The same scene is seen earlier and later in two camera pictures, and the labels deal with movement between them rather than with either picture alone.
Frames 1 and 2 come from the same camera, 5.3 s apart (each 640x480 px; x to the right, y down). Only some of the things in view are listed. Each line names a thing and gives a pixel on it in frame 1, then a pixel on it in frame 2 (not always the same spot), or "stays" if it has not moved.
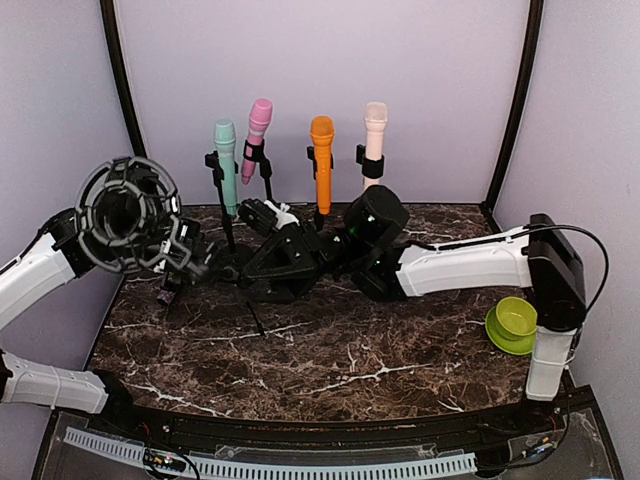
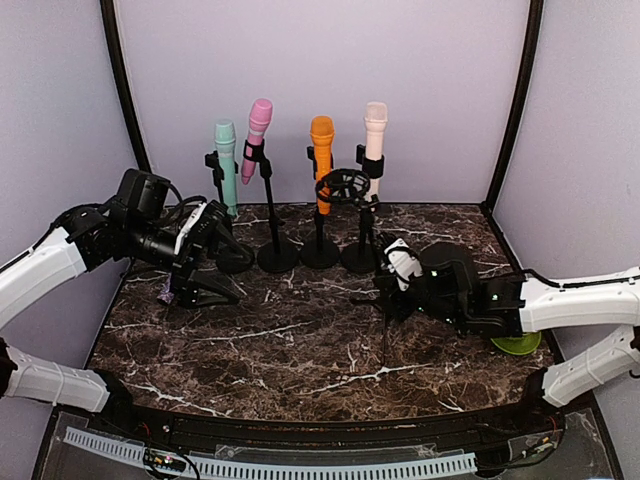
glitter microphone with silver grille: x=166 y=296 stays
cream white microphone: x=376 y=117 stays
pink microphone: x=259 y=118 stays
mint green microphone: x=225 y=138 stays
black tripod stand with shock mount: x=128 y=221 → x=351 y=185
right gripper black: x=300 y=256 → x=387 y=283
